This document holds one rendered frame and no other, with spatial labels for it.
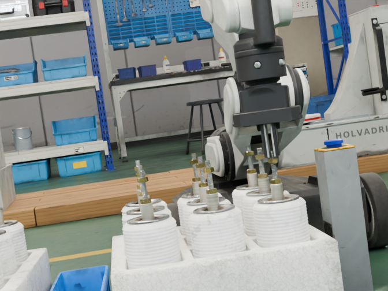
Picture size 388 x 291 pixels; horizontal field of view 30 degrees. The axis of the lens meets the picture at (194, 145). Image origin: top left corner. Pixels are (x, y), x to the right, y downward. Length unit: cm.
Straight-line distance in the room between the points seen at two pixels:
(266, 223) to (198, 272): 15
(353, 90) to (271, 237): 250
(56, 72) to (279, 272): 485
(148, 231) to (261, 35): 38
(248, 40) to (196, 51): 856
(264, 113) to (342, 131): 227
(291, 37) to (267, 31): 655
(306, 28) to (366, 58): 411
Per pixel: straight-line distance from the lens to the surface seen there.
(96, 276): 160
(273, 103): 126
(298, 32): 780
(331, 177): 148
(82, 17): 597
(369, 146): 356
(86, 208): 325
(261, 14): 122
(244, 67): 125
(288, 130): 182
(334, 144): 150
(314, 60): 782
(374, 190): 188
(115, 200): 324
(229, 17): 125
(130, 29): 732
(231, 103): 172
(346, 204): 150
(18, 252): 149
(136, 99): 967
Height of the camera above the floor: 44
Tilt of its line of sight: 3 degrees down
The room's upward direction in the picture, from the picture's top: 8 degrees counter-clockwise
